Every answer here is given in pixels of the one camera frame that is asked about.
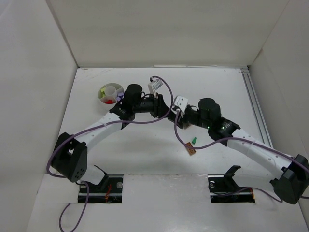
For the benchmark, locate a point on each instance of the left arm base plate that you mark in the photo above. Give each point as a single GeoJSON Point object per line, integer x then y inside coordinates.
{"type": "Point", "coordinates": [108, 193]}

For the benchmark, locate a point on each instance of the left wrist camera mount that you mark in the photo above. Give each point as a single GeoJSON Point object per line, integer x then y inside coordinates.
{"type": "Point", "coordinates": [154, 85]}

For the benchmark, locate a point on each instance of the lime green small lego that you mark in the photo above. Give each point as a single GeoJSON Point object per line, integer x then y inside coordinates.
{"type": "Point", "coordinates": [103, 92]}

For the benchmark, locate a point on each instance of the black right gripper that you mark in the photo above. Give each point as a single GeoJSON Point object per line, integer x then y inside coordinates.
{"type": "Point", "coordinates": [181, 118]}

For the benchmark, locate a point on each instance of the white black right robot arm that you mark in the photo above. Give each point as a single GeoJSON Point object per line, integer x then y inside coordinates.
{"type": "Point", "coordinates": [291, 174]}

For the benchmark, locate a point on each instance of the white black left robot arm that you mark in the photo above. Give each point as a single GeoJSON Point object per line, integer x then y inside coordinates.
{"type": "Point", "coordinates": [69, 157]}

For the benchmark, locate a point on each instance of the white round divided container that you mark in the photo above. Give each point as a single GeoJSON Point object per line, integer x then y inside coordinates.
{"type": "Point", "coordinates": [111, 93]}

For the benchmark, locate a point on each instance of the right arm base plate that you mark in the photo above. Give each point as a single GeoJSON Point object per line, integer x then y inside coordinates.
{"type": "Point", "coordinates": [225, 190]}

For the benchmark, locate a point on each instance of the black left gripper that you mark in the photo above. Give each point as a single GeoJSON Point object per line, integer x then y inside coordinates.
{"type": "Point", "coordinates": [157, 106]}

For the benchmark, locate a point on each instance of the aluminium rail right side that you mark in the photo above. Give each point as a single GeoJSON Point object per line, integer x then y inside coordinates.
{"type": "Point", "coordinates": [257, 111]}

